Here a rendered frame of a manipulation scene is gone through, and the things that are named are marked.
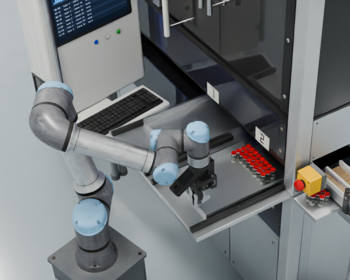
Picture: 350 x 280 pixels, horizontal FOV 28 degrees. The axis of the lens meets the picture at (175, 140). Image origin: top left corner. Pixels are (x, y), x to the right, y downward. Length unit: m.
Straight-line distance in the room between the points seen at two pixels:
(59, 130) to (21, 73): 2.83
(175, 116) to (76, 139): 0.88
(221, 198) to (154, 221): 1.18
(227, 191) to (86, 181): 0.53
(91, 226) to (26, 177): 1.77
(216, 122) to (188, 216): 0.54
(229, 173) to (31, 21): 0.98
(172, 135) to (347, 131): 0.66
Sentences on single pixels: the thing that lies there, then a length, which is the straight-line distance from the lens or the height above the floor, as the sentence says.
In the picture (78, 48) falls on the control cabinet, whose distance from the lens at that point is 2.97.
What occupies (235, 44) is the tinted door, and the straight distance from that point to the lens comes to 2.55.
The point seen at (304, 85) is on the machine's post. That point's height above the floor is 1.37.
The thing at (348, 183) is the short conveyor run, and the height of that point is 0.93.
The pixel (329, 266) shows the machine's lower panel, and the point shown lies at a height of 0.32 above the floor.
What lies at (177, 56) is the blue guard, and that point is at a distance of 3.01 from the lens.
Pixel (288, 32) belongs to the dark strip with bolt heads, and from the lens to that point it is 2.23.
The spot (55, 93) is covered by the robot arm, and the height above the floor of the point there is 1.42.
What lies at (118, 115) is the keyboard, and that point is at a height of 0.83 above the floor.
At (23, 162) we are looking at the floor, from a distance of 4.18.
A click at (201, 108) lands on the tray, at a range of 2.96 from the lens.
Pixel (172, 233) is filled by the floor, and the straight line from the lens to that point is 3.64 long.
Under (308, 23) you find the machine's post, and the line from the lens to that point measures 2.13.
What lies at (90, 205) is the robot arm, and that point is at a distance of 2.38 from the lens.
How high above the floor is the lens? 2.70
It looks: 40 degrees down
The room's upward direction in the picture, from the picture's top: 4 degrees counter-clockwise
